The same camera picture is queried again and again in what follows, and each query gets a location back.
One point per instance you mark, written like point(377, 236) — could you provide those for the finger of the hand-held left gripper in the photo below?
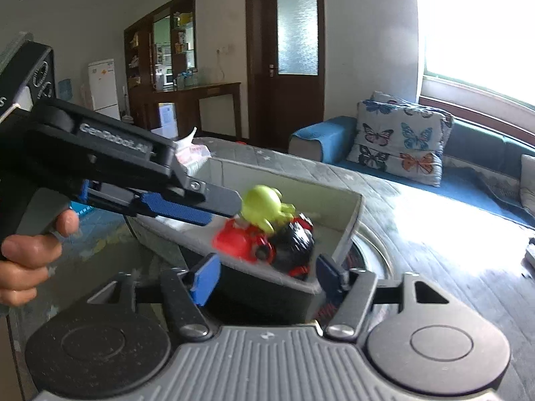
point(221, 200)
point(175, 209)

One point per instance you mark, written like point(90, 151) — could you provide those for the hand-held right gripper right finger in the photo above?
point(330, 277)

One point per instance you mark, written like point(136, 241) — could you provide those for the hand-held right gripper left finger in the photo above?
point(205, 277)

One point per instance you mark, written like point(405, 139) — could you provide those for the green toy figure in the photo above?
point(263, 206)

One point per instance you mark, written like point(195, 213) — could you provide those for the red round toy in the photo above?
point(236, 242)

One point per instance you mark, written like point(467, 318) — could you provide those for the grey cardboard box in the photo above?
point(313, 194)

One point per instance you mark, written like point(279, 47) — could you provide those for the quilted grey desktop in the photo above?
point(439, 238)

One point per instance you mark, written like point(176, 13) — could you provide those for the person's left hand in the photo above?
point(25, 263)

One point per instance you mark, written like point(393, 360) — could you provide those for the pink tissue pack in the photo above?
point(190, 152)

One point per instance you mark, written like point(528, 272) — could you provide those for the blue water jug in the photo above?
point(66, 90)

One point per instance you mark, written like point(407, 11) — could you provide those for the white fridge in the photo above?
point(102, 87)

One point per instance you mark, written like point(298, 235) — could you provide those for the dark wooden cabinet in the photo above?
point(140, 62)

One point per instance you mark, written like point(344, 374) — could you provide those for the dark wooden counter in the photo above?
point(209, 92)

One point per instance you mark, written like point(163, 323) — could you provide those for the dark wooden door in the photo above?
point(259, 71)

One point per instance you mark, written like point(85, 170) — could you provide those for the butterfly print pillow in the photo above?
point(388, 97)
point(397, 142)

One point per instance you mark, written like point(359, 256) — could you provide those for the blue sofa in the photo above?
point(480, 142)

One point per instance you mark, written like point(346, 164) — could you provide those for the beige pillow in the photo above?
point(527, 188)

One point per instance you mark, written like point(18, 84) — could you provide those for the window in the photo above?
point(480, 29)

